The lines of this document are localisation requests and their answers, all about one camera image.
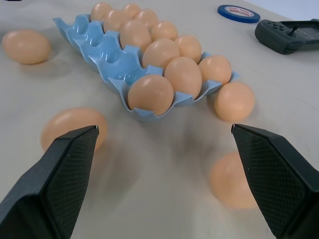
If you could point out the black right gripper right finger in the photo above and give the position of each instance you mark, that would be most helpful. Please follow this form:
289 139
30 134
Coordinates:
276 179

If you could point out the dark grey handheld controller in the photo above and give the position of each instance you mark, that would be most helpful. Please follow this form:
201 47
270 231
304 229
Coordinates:
286 35

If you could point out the blue tape roll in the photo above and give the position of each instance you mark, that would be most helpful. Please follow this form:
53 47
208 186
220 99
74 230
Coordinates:
238 13

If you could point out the brown egg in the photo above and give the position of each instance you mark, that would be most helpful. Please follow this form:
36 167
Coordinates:
130 10
113 20
72 124
159 53
216 68
190 47
184 76
147 18
26 46
234 101
135 35
99 10
151 95
165 30
228 181

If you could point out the light blue egg tray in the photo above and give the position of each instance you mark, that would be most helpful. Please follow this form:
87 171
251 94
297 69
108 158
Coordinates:
109 59

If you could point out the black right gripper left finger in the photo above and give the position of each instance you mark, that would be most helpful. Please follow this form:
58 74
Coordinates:
49 184

